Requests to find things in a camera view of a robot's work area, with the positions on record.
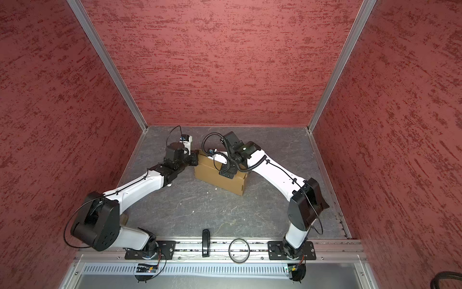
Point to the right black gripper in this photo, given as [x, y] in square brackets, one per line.
[227, 167]

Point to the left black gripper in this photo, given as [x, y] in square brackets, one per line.
[194, 155]

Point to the brown cardboard box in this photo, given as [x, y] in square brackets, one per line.
[207, 170]

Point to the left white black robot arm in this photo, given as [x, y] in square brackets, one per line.
[96, 222]

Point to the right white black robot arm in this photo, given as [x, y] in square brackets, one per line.
[306, 202]

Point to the glass spice jar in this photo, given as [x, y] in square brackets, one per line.
[124, 219]

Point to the left circuit board connector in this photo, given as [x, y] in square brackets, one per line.
[145, 272]

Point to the circuit board connector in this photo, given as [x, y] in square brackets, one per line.
[145, 272]
[296, 273]

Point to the right circuit board connector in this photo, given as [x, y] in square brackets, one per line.
[296, 273]

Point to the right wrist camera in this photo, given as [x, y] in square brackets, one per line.
[231, 142]

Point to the black handle bar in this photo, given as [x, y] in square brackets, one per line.
[206, 239]

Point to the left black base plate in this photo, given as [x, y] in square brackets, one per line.
[165, 249]

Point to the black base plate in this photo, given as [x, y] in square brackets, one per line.
[282, 250]
[165, 249]

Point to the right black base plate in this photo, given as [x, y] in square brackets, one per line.
[282, 250]

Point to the white perforated cable duct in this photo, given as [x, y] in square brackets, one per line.
[257, 270]

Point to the aluminium frame rail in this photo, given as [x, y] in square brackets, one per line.
[189, 250]

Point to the left aluminium corner post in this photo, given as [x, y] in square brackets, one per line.
[96, 41]

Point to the aluminium corner post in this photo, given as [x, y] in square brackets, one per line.
[352, 38]
[96, 41]

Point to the right aluminium corner post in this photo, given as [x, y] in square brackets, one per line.
[352, 38]

